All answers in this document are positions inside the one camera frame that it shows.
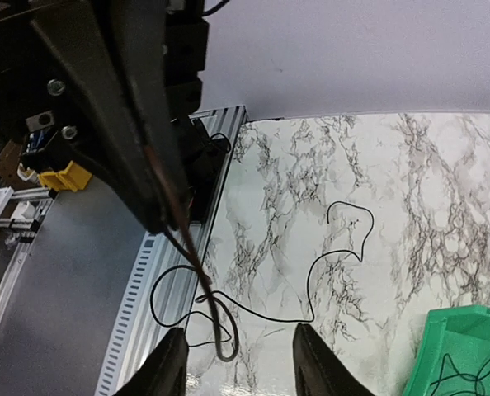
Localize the aluminium front frame rail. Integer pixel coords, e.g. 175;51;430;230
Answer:
94;106;247;395

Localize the yellow plastic bin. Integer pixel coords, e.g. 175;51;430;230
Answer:
39;161;92;192

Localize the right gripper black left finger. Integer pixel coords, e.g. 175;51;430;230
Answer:
115;328;189;396

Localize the thin black cable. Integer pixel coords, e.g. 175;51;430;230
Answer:
150;200;375;364
430;342;490;396

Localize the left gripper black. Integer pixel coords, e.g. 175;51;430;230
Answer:
0;1;209;233

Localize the green three-compartment plastic bin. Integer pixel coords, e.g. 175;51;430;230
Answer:
403;305;490;395

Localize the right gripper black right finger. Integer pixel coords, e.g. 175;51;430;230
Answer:
292;323;373;396

